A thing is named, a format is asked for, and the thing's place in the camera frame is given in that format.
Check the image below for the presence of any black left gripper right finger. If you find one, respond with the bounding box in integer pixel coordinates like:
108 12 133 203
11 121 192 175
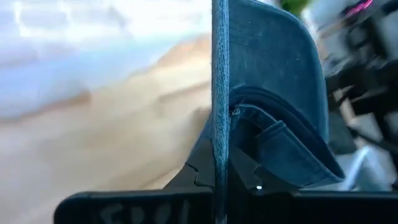
229 145 298 193

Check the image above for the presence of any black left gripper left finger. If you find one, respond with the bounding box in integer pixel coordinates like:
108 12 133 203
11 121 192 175
164 136 216 191

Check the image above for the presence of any dark blue cap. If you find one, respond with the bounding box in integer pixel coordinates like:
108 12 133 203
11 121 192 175
198 0 346 224

